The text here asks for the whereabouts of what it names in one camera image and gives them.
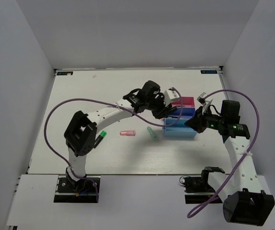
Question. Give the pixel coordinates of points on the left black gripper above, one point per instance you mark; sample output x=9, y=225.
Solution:
x=164, y=110

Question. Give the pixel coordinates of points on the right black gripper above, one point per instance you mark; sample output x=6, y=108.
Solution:
x=194, y=123

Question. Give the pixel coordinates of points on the green highlighter marker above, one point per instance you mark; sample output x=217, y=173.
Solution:
x=99, y=138

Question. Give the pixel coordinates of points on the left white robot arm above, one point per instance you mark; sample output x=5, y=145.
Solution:
x=83, y=128

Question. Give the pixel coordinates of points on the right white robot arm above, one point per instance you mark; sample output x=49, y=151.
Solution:
x=244, y=200

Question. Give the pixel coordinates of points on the dark blue storage bin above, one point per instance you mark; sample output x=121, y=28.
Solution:
x=187, y=112

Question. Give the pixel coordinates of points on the light blue storage bin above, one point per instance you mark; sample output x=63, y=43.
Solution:
x=178, y=130

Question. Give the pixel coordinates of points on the pink storage bin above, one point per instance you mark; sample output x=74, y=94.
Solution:
x=186, y=101

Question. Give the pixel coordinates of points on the green correction tape case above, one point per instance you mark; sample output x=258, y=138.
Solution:
x=152, y=133

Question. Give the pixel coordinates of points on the pink correction tape case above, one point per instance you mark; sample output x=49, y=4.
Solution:
x=130, y=133

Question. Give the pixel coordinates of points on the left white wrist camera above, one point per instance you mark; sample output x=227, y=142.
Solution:
x=170, y=96

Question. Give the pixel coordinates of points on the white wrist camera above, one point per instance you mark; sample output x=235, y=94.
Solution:
x=170, y=96
x=205, y=101

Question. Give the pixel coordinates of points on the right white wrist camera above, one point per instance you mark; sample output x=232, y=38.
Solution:
x=205, y=101

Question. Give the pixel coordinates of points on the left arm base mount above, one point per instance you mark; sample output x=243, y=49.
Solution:
x=86, y=191

